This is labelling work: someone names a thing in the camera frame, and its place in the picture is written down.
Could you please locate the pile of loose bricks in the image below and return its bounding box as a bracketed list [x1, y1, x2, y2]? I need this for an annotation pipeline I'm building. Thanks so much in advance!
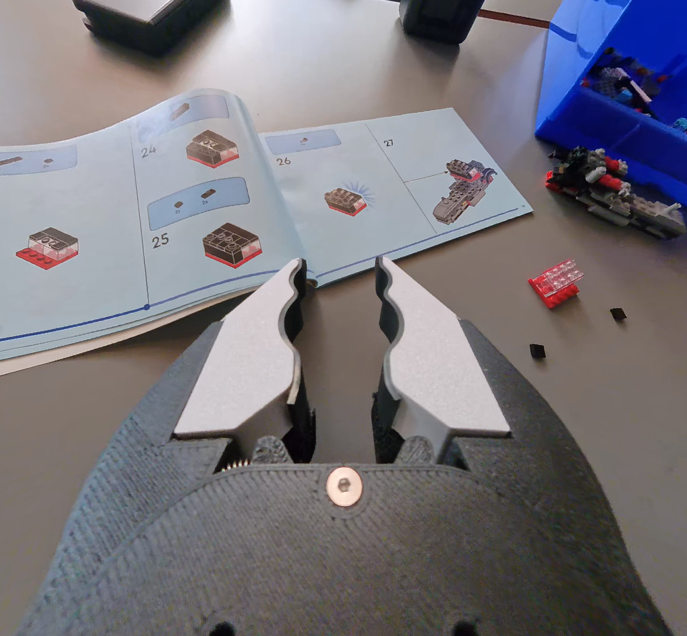
[585, 48, 687, 129]

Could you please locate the light blue instruction booklet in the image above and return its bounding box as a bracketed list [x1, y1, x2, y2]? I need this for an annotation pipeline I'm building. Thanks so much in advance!
[0, 88, 535, 362]

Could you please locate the red and clear brick assembly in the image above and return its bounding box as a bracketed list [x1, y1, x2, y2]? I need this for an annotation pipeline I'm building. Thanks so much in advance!
[527, 259, 583, 308]

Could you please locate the grey desk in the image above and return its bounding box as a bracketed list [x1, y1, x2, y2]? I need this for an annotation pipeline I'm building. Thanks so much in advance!
[0, 0, 687, 636]

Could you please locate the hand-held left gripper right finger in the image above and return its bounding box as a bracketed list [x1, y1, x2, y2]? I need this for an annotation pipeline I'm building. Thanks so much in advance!
[370, 256, 512, 465]

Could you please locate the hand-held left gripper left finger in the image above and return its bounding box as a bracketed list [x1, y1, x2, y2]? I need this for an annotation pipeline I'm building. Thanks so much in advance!
[171, 257, 318, 465]

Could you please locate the partly built brick model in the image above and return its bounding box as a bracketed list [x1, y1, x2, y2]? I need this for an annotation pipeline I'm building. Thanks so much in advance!
[545, 146, 687, 241]

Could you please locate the blue plastic storage bin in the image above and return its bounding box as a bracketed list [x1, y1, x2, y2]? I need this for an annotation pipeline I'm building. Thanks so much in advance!
[535, 0, 687, 202]

